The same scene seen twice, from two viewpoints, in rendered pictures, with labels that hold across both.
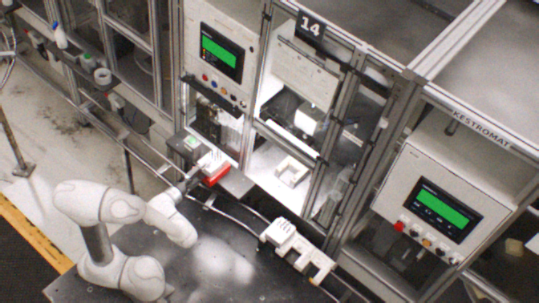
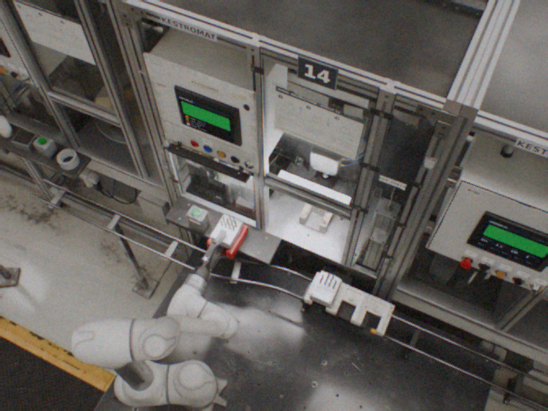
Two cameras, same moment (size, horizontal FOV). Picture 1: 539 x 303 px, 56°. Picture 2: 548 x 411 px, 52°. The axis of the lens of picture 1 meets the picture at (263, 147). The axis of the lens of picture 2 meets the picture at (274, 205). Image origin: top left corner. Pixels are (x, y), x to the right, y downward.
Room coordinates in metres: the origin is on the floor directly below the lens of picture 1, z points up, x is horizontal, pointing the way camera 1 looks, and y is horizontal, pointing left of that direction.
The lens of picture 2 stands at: (0.34, 0.15, 3.19)
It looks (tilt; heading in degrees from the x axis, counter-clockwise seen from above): 59 degrees down; 355
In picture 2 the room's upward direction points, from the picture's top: straight up
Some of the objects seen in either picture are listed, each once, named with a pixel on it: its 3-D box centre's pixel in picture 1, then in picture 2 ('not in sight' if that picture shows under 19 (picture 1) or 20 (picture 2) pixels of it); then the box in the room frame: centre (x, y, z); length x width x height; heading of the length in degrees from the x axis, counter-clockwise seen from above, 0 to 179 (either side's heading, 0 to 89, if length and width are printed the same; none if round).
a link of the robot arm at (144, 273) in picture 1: (144, 276); (192, 382); (0.94, 0.43, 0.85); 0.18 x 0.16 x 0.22; 87
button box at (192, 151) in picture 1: (192, 147); (199, 218); (1.64, 0.37, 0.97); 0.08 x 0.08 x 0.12; 59
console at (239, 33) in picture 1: (235, 43); (219, 96); (1.79, 0.21, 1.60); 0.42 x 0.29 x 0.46; 59
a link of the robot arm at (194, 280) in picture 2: (172, 195); (196, 284); (1.31, 0.39, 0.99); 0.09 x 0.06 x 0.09; 58
